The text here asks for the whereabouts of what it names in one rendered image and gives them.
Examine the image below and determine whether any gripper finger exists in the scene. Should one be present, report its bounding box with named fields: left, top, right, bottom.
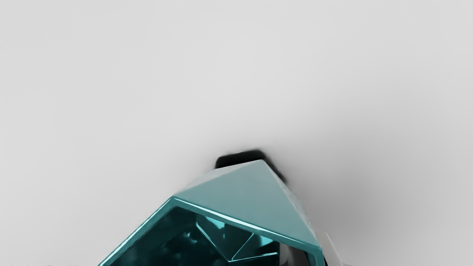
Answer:
left=322, top=232, right=348, bottom=266

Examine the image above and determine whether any teal faceted mug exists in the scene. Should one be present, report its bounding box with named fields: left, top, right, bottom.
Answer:
left=98, top=159, right=326, bottom=266

